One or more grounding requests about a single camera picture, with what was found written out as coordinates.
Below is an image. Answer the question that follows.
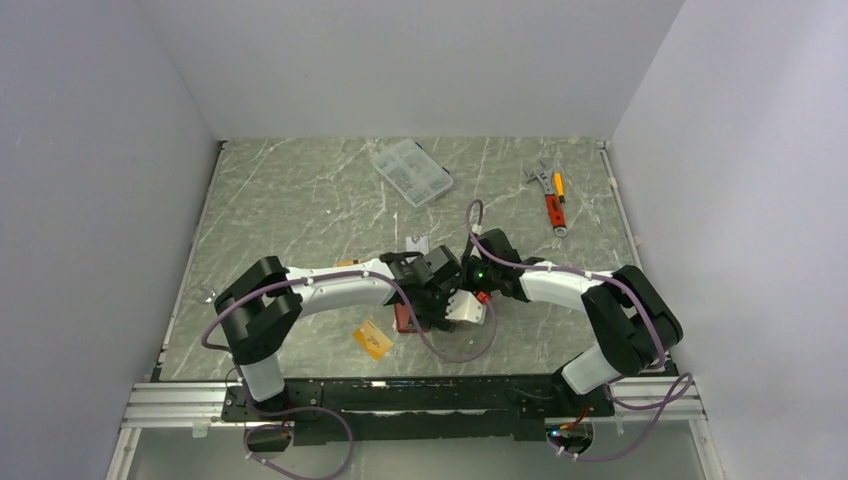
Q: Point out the red leather card holder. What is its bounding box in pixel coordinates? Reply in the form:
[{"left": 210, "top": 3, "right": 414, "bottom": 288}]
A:
[{"left": 393, "top": 303, "right": 455, "bottom": 334}]

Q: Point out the single gold credit card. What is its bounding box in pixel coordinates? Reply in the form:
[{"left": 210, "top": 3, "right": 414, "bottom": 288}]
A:
[{"left": 352, "top": 319, "right": 394, "bottom": 361}]

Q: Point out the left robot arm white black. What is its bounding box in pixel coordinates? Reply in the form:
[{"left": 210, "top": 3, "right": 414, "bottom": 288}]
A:
[{"left": 214, "top": 246, "right": 461, "bottom": 420}]

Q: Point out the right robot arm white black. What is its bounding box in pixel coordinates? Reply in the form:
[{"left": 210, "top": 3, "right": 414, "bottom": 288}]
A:
[{"left": 462, "top": 229, "right": 683, "bottom": 415}]

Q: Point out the silver VIP credit card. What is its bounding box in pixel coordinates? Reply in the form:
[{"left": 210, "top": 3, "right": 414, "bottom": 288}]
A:
[{"left": 405, "top": 235, "right": 430, "bottom": 255}]

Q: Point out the clear plastic screw box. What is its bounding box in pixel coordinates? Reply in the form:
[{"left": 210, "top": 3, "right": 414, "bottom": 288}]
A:
[{"left": 371, "top": 138, "right": 454, "bottom": 208}]

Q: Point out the red adjustable wrench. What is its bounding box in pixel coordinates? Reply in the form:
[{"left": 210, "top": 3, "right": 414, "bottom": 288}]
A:
[{"left": 524, "top": 160, "right": 567, "bottom": 238}]

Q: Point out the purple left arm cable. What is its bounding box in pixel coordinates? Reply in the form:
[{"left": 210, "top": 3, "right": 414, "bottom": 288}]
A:
[{"left": 201, "top": 270, "right": 499, "bottom": 364}]

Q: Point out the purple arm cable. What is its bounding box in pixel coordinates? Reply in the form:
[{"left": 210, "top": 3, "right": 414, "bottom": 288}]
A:
[
  {"left": 201, "top": 270, "right": 499, "bottom": 364},
  {"left": 464, "top": 198, "right": 694, "bottom": 464}
]

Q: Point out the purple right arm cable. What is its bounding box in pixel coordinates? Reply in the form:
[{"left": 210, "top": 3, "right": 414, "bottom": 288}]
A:
[{"left": 464, "top": 198, "right": 694, "bottom": 464}]

